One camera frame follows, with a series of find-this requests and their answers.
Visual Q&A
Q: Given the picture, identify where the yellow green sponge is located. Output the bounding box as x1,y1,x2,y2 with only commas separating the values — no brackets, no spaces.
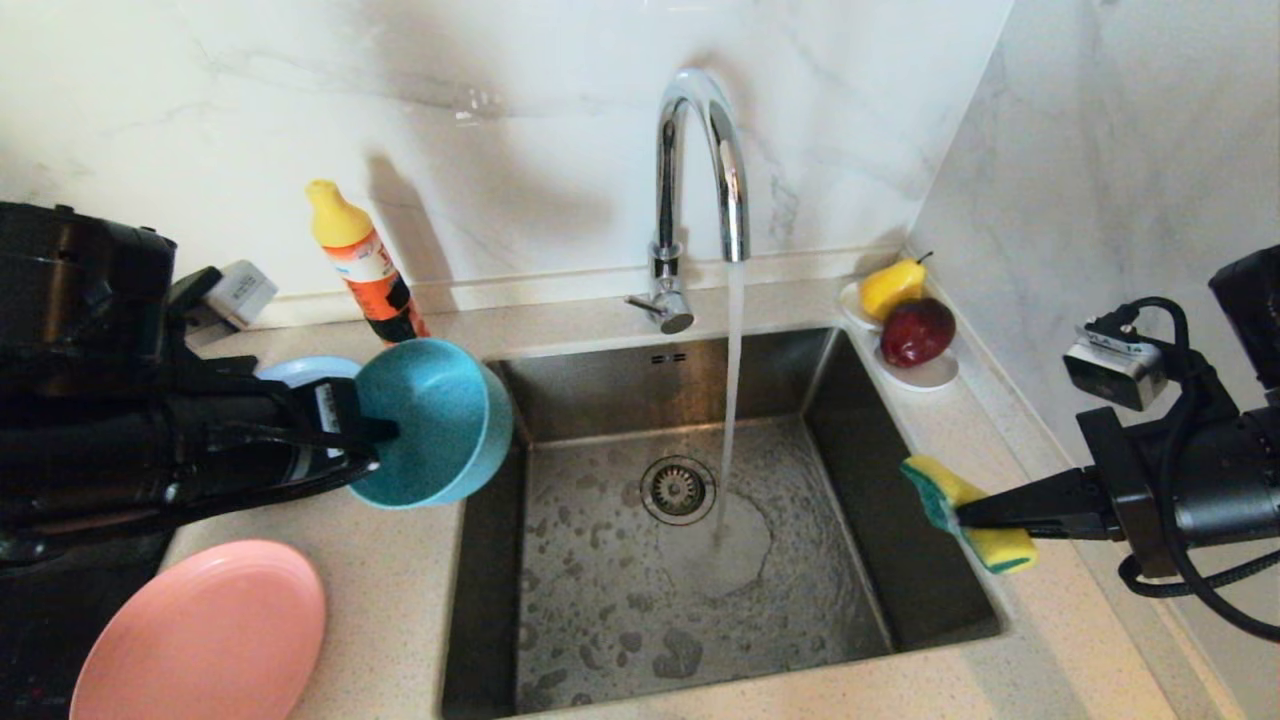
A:
900,455,1039,575

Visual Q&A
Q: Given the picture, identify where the blue grey plate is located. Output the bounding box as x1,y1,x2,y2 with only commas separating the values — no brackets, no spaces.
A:
255,356,363,391

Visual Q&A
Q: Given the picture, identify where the teal bowl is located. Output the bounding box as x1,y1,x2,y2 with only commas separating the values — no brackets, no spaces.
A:
347,338,515,509

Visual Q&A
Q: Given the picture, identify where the orange dish soap bottle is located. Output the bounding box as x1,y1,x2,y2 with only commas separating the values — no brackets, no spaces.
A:
305,180,431,346

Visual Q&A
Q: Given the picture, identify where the chrome gooseneck faucet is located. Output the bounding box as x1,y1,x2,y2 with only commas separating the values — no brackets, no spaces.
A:
626,68,751,335

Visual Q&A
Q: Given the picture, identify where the stainless steel sink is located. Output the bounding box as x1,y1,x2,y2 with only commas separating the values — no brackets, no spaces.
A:
441,326,1005,719

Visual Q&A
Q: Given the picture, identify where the metal sink drain strainer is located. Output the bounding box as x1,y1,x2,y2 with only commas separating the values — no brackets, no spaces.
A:
640,457,717,527

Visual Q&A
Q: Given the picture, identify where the white fruit dish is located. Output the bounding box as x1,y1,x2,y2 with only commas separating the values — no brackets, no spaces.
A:
838,280,960,392

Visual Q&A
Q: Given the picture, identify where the red apple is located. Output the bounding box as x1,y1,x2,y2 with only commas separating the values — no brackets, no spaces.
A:
879,297,956,368

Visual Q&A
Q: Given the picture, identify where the pink plate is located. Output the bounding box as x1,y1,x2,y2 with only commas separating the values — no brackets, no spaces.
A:
70,540,328,720

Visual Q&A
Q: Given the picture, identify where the yellow pear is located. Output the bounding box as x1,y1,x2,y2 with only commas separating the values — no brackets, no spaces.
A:
861,252,933,321

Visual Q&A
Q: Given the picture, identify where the black induction cooktop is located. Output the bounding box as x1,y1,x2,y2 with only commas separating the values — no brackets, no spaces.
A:
0,540,173,720

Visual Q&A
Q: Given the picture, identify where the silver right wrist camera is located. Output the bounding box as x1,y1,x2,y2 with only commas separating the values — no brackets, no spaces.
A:
1062,322,1169,411

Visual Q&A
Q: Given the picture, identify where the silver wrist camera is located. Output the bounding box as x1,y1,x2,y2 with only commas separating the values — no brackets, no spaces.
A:
1062,322,1169,411
205,260,279,331

